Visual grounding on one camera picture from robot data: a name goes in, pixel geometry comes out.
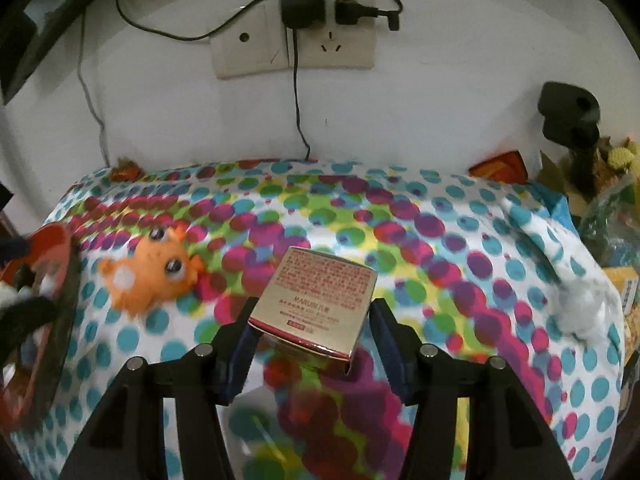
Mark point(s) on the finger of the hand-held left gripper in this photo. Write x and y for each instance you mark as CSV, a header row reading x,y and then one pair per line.
x,y
25,315
14,249

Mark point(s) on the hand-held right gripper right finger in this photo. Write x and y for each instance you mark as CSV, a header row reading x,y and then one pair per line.
x,y
395,360

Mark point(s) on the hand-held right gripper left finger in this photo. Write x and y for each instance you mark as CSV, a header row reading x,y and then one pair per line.
x,y
240,360

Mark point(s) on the red round tray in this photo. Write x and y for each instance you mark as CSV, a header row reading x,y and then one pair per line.
x,y
50,245

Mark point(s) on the red box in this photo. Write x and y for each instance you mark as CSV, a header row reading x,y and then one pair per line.
x,y
315,295

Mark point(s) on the polka dot tablecloth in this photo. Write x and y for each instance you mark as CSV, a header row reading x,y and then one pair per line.
x,y
450,270

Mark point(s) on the orange toy fish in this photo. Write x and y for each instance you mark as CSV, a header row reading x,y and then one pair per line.
x,y
145,270

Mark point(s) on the red snack wrapper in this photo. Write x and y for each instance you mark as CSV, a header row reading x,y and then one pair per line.
x,y
125,172

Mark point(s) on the black screen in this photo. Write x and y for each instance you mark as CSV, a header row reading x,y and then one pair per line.
x,y
25,35

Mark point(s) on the red packet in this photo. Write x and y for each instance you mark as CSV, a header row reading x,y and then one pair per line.
x,y
502,167

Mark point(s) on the blue cloth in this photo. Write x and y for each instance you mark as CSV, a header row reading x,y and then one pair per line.
x,y
555,202

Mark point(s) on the small yellow box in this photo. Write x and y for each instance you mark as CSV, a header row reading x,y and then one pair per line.
x,y
627,285

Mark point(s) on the clear plastic bag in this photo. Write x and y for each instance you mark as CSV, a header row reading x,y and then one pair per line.
x,y
610,210

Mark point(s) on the yellow plush toy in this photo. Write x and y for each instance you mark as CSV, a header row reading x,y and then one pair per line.
x,y
622,157

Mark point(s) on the black plug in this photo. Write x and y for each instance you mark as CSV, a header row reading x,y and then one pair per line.
x,y
350,10

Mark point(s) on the white wall socket plate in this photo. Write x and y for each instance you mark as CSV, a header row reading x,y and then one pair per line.
x,y
250,45

